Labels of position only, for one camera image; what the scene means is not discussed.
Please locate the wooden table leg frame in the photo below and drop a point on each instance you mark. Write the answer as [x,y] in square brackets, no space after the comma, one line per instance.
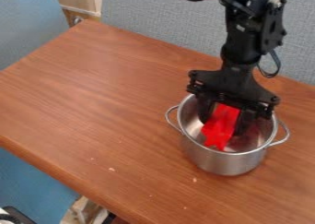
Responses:
[84,212]

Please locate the black and white floor object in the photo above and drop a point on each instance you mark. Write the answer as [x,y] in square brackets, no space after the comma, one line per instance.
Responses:
[14,216]

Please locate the beige wooden shelf unit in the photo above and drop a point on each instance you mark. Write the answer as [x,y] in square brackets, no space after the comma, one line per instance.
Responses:
[82,9]

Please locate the stainless steel pot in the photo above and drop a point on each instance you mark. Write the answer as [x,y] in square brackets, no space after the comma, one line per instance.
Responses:
[246,150]

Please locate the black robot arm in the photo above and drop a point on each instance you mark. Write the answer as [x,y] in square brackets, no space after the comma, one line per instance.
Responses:
[255,32]

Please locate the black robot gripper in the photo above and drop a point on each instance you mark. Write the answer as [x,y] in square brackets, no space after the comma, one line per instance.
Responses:
[231,86]

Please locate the red plastic block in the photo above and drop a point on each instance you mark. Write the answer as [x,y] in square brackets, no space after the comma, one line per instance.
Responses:
[219,127]

